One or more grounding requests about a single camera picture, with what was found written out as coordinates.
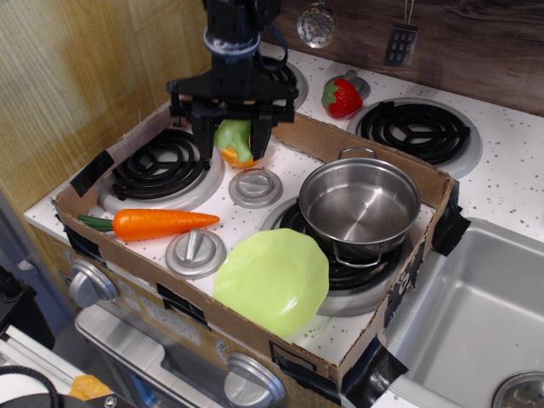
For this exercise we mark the silver front stove knob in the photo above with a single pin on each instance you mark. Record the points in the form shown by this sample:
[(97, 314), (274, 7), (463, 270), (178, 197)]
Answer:
[(195, 255)]

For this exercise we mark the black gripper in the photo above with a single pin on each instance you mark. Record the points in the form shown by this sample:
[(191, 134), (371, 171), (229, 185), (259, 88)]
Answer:
[(233, 90)]

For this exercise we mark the stove burner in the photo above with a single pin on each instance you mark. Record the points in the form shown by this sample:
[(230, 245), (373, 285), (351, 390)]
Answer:
[(167, 173), (351, 291), (288, 73), (431, 131)]

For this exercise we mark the silver back stove knob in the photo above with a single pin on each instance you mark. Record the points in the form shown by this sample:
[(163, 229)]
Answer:
[(360, 84)]

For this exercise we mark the green toy broccoli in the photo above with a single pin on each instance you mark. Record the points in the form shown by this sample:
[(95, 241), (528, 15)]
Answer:
[(234, 134)]

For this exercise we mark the orange toy half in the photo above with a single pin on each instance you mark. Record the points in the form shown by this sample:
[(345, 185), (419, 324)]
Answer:
[(231, 157)]

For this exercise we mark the silver stove knob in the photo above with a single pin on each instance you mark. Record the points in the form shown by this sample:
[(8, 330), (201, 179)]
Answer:
[(195, 255), (360, 84), (255, 188)]

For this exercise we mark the hanging silver slotted spatula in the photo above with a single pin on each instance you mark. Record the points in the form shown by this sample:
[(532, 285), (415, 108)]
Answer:
[(402, 40)]

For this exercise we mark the light green plastic plate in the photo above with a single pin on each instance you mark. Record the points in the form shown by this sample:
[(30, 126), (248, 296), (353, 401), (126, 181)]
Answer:
[(277, 279)]

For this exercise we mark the silver oven knob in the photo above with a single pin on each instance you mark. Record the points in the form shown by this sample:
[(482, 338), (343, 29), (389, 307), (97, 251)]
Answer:
[(90, 285), (250, 384)]

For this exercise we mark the front right stove burner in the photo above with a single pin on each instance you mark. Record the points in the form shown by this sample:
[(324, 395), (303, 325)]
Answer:
[(351, 291)]

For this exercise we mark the silver sink drain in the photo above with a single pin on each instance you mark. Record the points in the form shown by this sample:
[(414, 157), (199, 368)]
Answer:
[(524, 390)]

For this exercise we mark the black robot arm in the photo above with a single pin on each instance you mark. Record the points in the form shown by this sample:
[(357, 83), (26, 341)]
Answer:
[(234, 28)]

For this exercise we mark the stainless steel pot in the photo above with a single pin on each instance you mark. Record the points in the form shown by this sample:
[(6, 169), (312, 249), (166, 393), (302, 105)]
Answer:
[(359, 208)]

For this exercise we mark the silver oven door handle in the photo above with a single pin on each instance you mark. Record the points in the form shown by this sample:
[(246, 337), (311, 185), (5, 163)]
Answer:
[(139, 353)]

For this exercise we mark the grey toy sink basin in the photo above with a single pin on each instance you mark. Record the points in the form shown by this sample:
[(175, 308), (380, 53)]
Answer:
[(474, 319)]

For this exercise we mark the yellow sponge piece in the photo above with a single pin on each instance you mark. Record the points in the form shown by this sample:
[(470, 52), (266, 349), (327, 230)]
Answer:
[(88, 387)]

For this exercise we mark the red toy strawberry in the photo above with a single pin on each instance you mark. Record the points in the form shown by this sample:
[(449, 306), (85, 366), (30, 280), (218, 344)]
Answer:
[(340, 98)]

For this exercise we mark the silver middle stove knob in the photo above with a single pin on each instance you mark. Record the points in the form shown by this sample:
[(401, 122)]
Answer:
[(255, 188)]

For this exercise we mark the hanging silver strainer ladle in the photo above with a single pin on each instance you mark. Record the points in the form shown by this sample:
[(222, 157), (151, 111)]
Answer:
[(317, 25)]

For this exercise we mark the silver left oven knob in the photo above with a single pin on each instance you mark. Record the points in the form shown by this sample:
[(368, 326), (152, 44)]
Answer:
[(90, 285)]

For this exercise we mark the orange toy carrot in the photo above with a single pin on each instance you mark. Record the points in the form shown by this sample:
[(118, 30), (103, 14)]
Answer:
[(145, 224)]

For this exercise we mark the back right stove burner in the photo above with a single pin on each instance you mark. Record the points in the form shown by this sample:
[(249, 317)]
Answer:
[(431, 131)]

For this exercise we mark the front left stove burner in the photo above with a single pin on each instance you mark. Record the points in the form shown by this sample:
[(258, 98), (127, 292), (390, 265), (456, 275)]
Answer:
[(167, 173)]

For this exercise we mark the back left stove burner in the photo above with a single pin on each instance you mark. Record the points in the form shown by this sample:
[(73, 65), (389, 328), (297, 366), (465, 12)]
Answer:
[(288, 73)]

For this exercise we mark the silver right oven knob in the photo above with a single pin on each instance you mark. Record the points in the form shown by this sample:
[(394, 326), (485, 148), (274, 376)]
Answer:
[(250, 384)]

